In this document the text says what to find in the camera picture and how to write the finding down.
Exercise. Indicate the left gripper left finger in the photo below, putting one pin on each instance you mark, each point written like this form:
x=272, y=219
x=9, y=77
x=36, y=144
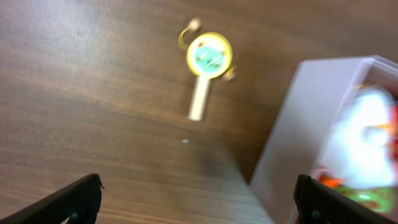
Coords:
x=77, y=203

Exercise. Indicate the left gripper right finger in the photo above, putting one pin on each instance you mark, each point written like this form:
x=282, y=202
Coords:
x=316, y=203

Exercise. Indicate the white yellow duck plush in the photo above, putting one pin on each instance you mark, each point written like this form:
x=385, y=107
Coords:
x=358, y=150

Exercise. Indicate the green numbered ball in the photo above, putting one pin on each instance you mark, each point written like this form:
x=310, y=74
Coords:
x=380, y=200

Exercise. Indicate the red toy fire truck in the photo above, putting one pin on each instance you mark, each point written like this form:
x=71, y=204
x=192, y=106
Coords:
x=394, y=136

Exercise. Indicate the pink open cardboard box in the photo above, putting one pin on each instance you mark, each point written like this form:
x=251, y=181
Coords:
x=319, y=92

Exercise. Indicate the yellow wooden rattle toy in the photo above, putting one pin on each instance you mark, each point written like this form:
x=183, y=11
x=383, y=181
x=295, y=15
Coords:
x=208, y=56

